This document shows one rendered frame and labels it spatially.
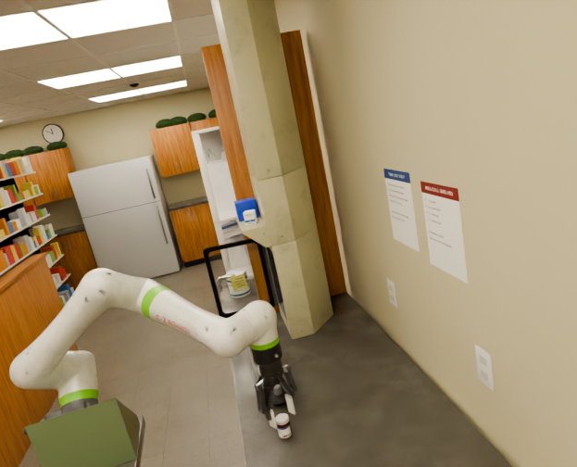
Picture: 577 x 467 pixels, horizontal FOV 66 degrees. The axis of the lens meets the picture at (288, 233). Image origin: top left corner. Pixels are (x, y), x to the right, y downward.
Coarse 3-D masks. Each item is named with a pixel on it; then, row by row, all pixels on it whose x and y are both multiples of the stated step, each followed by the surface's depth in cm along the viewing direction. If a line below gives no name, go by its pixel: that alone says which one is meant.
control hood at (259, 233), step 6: (240, 222) 214; (258, 222) 206; (264, 222) 203; (240, 228) 205; (246, 228) 200; (252, 228) 197; (258, 228) 197; (264, 228) 198; (246, 234) 197; (252, 234) 197; (258, 234) 198; (264, 234) 198; (258, 240) 198; (264, 240) 199
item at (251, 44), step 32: (224, 0) 175; (256, 0) 182; (224, 32) 180; (256, 32) 181; (256, 64) 182; (256, 96) 185; (288, 96) 199; (256, 128) 188; (288, 128) 199; (256, 160) 191; (288, 160) 198
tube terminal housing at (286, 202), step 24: (264, 192) 194; (288, 192) 198; (264, 216) 201; (288, 216) 199; (312, 216) 214; (288, 240) 201; (312, 240) 213; (288, 264) 203; (312, 264) 213; (288, 288) 206; (312, 288) 213; (288, 312) 208; (312, 312) 212
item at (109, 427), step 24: (96, 408) 146; (120, 408) 149; (48, 432) 143; (72, 432) 145; (96, 432) 147; (120, 432) 149; (48, 456) 145; (72, 456) 147; (96, 456) 149; (120, 456) 151
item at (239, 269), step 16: (208, 256) 230; (224, 256) 231; (240, 256) 232; (256, 256) 232; (224, 272) 233; (240, 272) 234; (256, 272) 234; (224, 288) 235; (240, 288) 236; (256, 288) 236; (224, 304) 237; (240, 304) 238
